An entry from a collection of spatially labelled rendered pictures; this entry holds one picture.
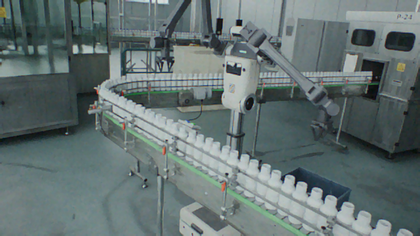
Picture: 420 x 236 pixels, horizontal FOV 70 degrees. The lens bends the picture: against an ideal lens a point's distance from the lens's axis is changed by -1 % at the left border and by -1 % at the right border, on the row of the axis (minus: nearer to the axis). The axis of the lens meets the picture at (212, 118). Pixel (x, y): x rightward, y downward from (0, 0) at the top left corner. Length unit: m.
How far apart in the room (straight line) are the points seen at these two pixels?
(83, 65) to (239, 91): 4.95
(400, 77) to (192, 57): 3.29
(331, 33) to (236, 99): 6.19
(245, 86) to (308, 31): 5.65
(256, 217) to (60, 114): 3.71
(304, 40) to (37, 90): 5.63
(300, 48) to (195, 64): 2.86
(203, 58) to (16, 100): 3.08
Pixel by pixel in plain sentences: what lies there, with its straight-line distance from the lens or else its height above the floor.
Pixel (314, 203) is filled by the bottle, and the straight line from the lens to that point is 1.21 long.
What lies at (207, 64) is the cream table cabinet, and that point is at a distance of 5.77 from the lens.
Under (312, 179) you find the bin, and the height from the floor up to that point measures 0.90.
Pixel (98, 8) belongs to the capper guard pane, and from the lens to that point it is 6.76.
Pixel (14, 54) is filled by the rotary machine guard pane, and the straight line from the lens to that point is 4.41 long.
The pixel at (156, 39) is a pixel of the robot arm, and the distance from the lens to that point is 1.92.
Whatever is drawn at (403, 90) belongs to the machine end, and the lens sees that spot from 4.78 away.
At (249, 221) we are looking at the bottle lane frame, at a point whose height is 0.91.
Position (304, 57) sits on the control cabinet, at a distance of 7.67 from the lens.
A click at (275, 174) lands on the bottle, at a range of 1.26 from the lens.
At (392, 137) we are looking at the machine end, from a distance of 4.92.
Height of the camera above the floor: 1.74
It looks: 18 degrees down
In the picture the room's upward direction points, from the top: 4 degrees clockwise
